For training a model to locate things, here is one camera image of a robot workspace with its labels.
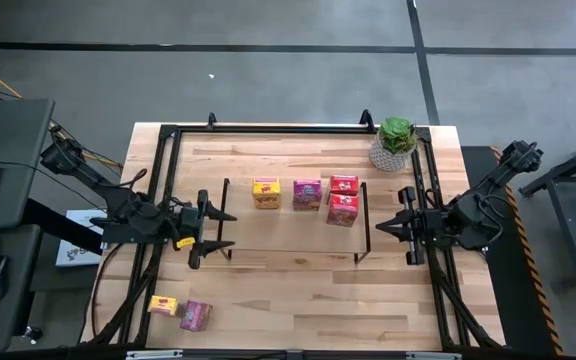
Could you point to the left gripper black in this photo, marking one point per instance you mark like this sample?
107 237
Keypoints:
188 222

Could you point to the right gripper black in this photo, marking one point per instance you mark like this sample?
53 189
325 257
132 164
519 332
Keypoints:
425 225

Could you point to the red Froot Loops cereal box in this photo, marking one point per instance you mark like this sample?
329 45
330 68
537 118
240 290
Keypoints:
344 185
342 211

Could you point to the yellow Corn Pops cereal box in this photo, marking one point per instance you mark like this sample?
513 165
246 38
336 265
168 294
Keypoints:
163 305
266 193

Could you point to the purple Raisin Bran cereal box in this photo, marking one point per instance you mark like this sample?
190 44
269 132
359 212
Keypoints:
196 316
307 195

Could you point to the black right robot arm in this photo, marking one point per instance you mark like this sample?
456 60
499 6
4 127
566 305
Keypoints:
473 220

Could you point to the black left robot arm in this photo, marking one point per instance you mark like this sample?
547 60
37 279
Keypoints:
133 215

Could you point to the yellow tag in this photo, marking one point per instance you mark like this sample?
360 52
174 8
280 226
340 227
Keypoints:
185 243

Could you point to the succulent in triangle-patterned white pot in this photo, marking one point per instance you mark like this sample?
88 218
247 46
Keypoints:
393 142

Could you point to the black mat with hazard stripe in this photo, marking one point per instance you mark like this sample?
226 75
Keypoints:
518 300

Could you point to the white cardboard box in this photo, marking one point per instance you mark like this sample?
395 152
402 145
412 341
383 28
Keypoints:
75 250

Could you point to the black desk beam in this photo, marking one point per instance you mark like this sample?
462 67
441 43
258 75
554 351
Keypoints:
53 225

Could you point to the dark metal stand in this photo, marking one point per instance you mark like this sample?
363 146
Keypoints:
566 225

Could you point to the desk caster wheel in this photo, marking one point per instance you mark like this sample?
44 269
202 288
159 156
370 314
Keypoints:
33 334

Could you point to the black frame clip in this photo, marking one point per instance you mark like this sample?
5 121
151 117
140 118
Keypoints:
366 121
211 121

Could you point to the black aluminium rig frame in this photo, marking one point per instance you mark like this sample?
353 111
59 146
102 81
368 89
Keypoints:
268 129

